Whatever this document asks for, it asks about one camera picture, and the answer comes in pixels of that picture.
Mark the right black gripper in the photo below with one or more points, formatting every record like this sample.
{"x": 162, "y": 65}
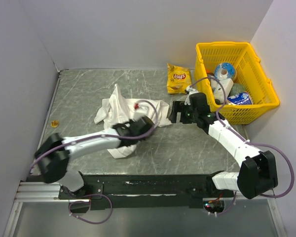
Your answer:
{"x": 179, "y": 106}

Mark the white t-shirt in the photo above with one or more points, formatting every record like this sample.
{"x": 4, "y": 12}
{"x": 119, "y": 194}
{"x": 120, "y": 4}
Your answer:
{"x": 118, "y": 109}

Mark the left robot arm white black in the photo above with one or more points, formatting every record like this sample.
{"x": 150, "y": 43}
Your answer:
{"x": 53, "y": 156}

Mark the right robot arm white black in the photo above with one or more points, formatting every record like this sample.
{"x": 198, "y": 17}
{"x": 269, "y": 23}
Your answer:
{"x": 257, "y": 174}

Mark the yellow Lays chips bag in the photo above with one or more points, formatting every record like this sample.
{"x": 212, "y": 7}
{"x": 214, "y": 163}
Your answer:
{"x": 179, "y": 78}

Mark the white plastic bottle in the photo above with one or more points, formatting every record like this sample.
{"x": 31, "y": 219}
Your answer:
{"x": 222, "y": 90}

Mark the blue white tape roll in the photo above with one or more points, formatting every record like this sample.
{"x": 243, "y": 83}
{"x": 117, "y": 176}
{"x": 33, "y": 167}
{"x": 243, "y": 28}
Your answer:
{"x": 225, "y": 70}

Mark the green round melon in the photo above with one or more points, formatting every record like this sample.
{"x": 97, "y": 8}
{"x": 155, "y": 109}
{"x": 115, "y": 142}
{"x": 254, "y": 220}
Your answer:
{"x": 236, "y": 89}

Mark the blue white snack packet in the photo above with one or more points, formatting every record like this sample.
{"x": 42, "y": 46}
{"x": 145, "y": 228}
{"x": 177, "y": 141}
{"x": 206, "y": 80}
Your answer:
{"x": 242, "y": 98}

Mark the yellow plastic basket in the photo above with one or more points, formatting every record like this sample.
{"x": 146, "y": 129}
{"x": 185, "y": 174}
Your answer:
{"x": 249, "y": 73}

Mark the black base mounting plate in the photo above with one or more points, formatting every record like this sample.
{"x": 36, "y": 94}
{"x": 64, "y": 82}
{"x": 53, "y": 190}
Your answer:
{"x": 139, "y": 191}

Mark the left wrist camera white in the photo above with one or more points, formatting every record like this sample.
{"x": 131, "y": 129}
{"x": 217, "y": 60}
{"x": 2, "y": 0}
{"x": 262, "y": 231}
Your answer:
{"x": 140, "y": 110}

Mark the aluminium frame rail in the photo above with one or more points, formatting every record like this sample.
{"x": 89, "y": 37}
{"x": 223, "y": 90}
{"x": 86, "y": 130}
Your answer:
{"x": 37, "y": 192}

